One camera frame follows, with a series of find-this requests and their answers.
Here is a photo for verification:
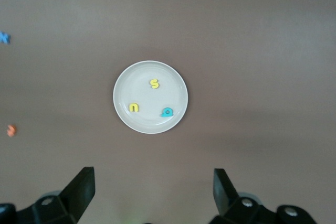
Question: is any orange foam letter t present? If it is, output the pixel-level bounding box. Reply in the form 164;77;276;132
6;124;18;137

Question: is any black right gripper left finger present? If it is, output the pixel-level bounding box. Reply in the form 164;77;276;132
0;166;95;224

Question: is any teal foam letter a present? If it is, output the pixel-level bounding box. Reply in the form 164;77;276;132
160;106;174;118

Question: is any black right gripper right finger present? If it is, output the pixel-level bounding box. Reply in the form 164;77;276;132
209;168;318;224

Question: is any blue foam letter x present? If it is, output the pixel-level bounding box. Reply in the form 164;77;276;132
0;31;11;45

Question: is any beige round plate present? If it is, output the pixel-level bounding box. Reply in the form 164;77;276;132
112;60;189;134

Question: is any brown table cover sheet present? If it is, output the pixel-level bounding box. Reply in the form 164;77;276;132
0;0;336;224

